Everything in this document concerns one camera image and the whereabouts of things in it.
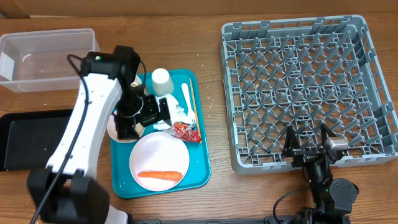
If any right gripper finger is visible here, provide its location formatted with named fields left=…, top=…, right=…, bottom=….
left=282, top=125, right=300, bottom=157
left=320, top=123, right=336, bottom=149

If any pink bowl with food scraps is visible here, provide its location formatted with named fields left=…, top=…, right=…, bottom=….
left=106, top=111, right=145, bottom=143

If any white bowl with food scraps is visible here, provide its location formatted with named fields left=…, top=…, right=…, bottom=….
left=131, top=75, right=148, bottom=94

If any orange carrot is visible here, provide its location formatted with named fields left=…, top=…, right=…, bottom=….
left=137, top=170, right=182, bottom=181

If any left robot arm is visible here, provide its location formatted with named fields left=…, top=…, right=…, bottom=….
left=27, top=45, right=170, bottom=223

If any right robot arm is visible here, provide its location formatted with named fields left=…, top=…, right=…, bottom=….
left=282, top=124, right=359, bottom=224

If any grey dishwasher rack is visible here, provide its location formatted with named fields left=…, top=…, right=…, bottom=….
left=220, top=15, right=397, bottom=175

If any crumpled white napkin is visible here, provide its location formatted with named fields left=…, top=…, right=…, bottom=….
left=153, top=94, right=192, bottom=131

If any white plastic cup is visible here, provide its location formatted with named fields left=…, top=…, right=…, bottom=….
left=151, top=68, right=174, bottom=96

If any white plastic fork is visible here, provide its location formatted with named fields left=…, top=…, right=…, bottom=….
left=181, top=83, right=197, bottom=125

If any red snack wrapper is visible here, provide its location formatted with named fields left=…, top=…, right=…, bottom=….
left=164, top=122, right=202, bottom=143

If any wooden chopstick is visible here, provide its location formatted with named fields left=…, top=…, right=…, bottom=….
left=190, top=78, right=201, bottom=137

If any pink round plate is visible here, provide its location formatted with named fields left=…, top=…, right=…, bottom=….
left=129, top=132, right=190, bottom=192

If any teal serving tray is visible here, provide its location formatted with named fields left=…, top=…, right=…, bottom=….
left=111, top=69, right=211, bottom=198

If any clear plastic bin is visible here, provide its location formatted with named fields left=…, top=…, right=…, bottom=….
left=1, top=28, right=100, bottom=93

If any black plastic bin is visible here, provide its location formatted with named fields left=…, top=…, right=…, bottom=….
left=1, top=109, right=72, bottom=171

